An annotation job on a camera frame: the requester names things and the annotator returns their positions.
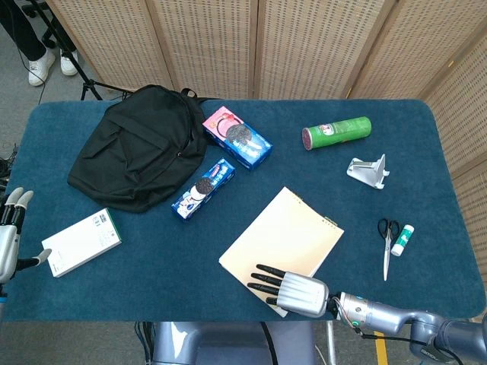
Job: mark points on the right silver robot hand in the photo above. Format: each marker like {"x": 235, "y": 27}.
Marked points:
{"x": 304, "y": 294}

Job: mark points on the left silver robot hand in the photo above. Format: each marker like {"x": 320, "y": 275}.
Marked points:
{"x": 7, "y": 243}

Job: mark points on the cream paper notepad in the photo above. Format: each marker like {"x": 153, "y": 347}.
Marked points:
{"x": 281, "y": 235}

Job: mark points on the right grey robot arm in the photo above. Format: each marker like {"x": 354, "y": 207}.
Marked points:
{"x": 380, "y": 311}

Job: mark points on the metal table leg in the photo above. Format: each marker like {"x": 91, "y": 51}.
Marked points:
{"x": 331, "y": 342}

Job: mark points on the white box with green edge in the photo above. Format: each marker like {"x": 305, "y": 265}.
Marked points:
{"x": 80, "y": 243}

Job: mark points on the grey robot torso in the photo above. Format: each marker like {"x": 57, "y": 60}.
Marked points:
{"x": 213, "y": 346}

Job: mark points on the white green glue stick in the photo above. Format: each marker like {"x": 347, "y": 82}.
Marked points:
{"x": 402, "y": 239}

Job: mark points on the white folding phone stand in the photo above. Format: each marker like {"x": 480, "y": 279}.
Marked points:
{"x": 367, "y": 173}

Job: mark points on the blue table cloth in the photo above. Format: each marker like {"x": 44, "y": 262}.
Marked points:
{"x": 152, "y": 273}

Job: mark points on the black backpack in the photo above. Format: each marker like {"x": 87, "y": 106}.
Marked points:
{"x": 129, "y": 159}

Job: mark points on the pink and blue Oreo box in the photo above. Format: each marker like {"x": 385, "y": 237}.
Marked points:
{"x": 243, "y": 144}

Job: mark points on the green chips can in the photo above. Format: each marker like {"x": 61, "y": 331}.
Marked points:
{"x": 342, "y": 131}

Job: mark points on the white sneaker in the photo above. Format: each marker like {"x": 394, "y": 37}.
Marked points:
{"x": 40, "y": 68}
{"x": 69, "y": 64}

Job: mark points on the black tripod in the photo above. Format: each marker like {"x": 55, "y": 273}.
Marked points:
{"x": 88, "y": 81}

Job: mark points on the person in black trousers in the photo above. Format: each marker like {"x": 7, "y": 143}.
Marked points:
{"x": 23, "y": 34}

